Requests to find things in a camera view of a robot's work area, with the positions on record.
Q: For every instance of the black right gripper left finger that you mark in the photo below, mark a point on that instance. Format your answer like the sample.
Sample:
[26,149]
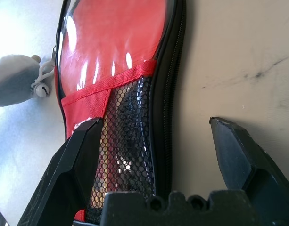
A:
[71,169]

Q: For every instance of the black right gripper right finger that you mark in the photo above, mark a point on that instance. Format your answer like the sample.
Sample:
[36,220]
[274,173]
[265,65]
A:
[241,155]

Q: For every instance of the red black zip paddle case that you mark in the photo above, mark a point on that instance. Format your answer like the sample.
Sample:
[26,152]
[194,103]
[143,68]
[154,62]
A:
[87,103]

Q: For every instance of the grey white plush charm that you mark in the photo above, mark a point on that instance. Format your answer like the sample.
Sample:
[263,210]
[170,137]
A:
[12,80]

